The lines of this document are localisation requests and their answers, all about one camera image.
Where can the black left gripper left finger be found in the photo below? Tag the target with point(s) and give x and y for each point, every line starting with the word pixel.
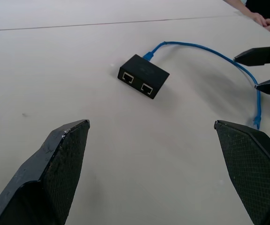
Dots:
pixel 43 178

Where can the black ethernet splitter box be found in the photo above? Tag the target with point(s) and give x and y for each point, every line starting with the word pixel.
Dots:
pixel 143 77

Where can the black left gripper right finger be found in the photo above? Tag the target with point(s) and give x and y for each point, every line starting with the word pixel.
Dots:
pixel 254 168

